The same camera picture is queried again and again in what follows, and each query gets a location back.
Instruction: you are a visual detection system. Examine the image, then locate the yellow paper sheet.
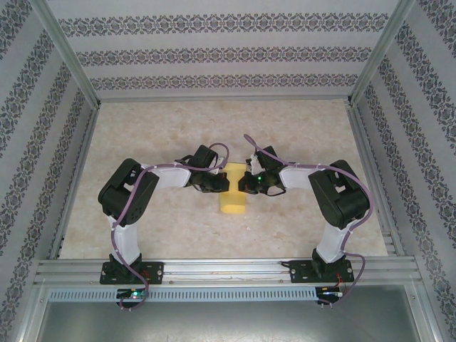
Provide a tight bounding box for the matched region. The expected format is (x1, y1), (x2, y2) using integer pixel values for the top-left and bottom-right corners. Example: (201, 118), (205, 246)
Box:
(219, 162), (247, 216)

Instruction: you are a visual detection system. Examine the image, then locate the right controller board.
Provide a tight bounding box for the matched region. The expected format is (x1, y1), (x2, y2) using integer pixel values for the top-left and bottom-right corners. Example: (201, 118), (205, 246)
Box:
(318, 286), (345, 299)

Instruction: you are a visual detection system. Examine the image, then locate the left controller board green light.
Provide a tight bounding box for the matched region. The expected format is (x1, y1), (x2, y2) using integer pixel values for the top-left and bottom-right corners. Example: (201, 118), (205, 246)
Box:
(116, 289), (149, 299)

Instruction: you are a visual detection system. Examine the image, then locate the brushed grey metal panel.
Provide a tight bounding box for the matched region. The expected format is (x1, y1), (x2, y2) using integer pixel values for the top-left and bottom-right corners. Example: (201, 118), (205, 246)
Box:
(35, 299), (439, 342)

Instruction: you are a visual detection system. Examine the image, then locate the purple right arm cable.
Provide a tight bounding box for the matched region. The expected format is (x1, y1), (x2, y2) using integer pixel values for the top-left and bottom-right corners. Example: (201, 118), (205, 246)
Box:
(242, 133), (375, 302)

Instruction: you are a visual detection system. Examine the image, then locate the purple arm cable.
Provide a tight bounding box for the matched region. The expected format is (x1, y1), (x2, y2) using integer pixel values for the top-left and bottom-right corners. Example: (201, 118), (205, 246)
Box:
(242, 133), (375, 302)
(110, 142), (231, 311)

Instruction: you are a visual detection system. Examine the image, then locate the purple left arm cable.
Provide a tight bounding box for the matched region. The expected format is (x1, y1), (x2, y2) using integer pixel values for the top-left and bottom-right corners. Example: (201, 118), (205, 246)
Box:
(110, 142), (231, 311)

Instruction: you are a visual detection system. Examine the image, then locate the aluminium back frame rail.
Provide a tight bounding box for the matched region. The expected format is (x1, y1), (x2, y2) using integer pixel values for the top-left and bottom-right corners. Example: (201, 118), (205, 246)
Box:
(98, 95), (352, 104)

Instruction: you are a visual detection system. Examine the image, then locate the aluminium mounting rail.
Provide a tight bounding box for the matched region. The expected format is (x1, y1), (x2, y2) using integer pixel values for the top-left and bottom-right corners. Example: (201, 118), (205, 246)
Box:
(33, 259), (423, 286)

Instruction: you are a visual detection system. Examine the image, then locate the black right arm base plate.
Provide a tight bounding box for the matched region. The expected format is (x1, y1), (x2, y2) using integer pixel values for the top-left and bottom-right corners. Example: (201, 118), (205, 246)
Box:
(289, 259), (356, 284)

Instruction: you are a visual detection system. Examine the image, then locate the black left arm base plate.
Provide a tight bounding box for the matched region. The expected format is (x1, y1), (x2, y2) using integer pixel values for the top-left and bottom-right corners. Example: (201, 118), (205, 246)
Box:
(99, 261), (165, 286)

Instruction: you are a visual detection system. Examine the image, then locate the aluminium side frame rail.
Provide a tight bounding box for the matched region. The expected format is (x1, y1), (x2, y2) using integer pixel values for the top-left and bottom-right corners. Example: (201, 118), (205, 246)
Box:
(347, 105), (405, 257)
(48, 105), (103, 261)

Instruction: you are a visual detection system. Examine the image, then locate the grey slotted cable duct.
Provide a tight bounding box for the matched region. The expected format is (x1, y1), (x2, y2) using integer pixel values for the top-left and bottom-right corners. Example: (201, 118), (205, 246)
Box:
(48, 287), (318, 303)

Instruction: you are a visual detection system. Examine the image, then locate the aluminium frame post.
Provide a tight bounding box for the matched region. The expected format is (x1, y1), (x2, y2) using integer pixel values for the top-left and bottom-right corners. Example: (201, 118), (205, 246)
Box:
(30, 0), (100, 108)
(347, 0), (416, 106)

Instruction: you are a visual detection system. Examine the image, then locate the aluminium front frame bar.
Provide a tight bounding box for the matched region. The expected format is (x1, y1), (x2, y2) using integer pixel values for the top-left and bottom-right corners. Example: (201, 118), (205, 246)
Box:
(413, 284), (447, 342)
(12, 284), (51, 342)

